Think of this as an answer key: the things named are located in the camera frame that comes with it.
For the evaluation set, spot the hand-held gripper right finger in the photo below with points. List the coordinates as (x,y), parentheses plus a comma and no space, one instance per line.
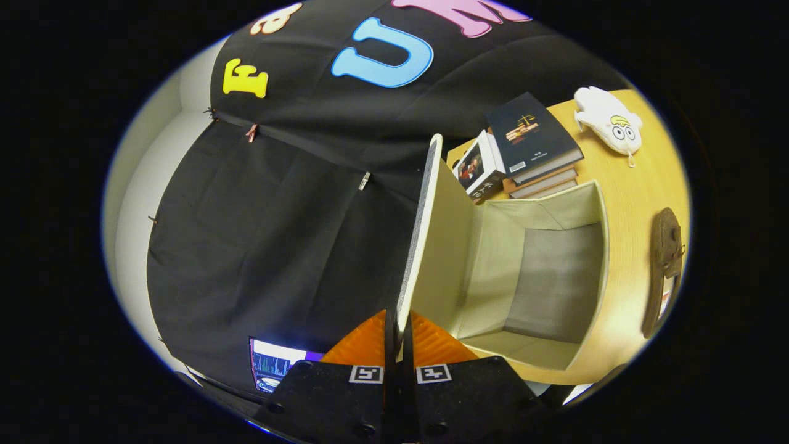
(468,401)

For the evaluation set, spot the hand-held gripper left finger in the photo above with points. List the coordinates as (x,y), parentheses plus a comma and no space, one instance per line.
(333,401)

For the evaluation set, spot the grey fabric storage box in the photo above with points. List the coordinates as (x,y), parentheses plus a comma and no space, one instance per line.
(555,277)

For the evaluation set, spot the brown fuzzy slipper shoe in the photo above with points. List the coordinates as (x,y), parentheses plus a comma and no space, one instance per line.
(664,259)

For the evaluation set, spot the computer monitor screen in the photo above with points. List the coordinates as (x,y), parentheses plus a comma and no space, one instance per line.
(277,364)

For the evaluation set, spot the silver binder clip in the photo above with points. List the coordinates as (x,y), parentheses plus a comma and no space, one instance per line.
(364,181)

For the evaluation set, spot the brown-covered book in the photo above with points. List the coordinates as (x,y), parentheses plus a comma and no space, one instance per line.
(542,179)
(548,189)

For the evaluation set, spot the white picture-cover book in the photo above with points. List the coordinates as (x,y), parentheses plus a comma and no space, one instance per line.
(478,166)

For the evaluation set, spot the dark hardcover book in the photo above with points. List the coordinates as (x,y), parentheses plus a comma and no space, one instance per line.
(530,132)

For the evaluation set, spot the pink clothes clip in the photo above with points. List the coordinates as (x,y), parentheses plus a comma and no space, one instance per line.
(252,132)

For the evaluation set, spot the white plush toy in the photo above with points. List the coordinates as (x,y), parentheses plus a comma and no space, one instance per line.
(607,123)

